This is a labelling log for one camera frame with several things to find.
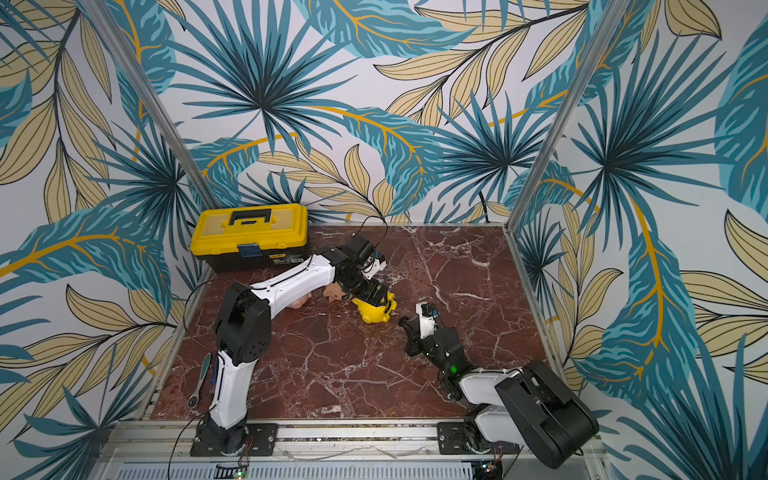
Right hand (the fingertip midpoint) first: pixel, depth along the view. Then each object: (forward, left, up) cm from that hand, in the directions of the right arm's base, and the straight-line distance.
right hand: (405, 322), depth 86 cm
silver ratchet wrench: (-18, +56, -5) cm, 59 cm away
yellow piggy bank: (+3, +9, 0) cm, 10 cm away
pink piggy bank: (+10, +21, +1) cm, 23 cm away
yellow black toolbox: (+26, +54, +9) cm, 61 cm away
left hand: (+7, +9, +1) cm, 11 cm away
